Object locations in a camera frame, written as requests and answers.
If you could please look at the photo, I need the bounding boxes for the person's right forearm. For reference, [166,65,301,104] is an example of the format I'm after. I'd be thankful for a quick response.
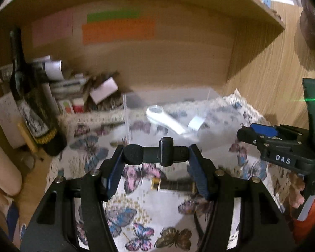
[293,194,315,244]

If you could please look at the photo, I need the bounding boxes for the person's right hand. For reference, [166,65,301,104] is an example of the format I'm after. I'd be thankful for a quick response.
[289,171,315,209]

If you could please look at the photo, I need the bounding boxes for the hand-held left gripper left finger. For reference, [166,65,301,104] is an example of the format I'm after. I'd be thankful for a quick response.
[20,145,126,252]

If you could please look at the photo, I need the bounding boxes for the stack of books and papers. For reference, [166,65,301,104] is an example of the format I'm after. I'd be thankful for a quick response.
[0,55,121,114]

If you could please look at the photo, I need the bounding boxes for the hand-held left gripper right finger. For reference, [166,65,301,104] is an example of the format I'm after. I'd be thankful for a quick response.
[187,144,295,252]

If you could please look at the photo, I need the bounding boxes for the black brush with gold ferrule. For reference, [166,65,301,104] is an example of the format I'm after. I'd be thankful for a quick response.
[151,178,197,193]

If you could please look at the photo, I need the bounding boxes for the white paper box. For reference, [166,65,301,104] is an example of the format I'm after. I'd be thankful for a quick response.
[90,77,118,104]

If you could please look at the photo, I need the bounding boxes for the cream cylinder roll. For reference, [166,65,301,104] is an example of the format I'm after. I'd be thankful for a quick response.
[0,131,23,196]

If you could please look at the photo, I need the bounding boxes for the green sticky note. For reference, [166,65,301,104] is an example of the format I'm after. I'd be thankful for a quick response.
[87,10,141,23]

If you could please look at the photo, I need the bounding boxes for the dark glass bottle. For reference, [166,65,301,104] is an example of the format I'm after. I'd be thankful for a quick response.
[10,28,67,156]

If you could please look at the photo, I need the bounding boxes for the clear acrylic box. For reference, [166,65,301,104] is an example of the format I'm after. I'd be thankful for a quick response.
[123,88,222,143]

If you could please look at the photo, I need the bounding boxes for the white board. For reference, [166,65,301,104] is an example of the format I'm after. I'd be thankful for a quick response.
[0,92,25,149]

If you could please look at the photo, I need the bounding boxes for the orange sticky note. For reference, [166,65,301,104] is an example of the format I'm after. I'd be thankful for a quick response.
[82,18,156,45]

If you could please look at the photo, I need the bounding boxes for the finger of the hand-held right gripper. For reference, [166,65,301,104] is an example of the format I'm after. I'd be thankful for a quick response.
[237,126,269,149]
[250,123,277,138]

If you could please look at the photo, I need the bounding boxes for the wooden brush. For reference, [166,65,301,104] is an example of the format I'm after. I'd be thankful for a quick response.
[17,122,40,154]

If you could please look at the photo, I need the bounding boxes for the white magnifying glass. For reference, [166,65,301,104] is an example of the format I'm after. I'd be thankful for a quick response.
[146,105,189,135]

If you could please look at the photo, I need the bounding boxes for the small white block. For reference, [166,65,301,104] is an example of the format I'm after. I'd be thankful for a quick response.
[188,115,205,130]

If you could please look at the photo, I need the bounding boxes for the butterfly print tablecloth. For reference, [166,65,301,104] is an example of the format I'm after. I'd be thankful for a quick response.
[19,89,302,252]

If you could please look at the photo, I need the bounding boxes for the pink sticky note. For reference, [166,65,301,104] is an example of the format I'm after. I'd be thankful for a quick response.
[31,8,74,48]

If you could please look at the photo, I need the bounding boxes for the black handheld tool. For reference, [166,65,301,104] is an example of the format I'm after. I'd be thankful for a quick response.
[123,137,191,167]

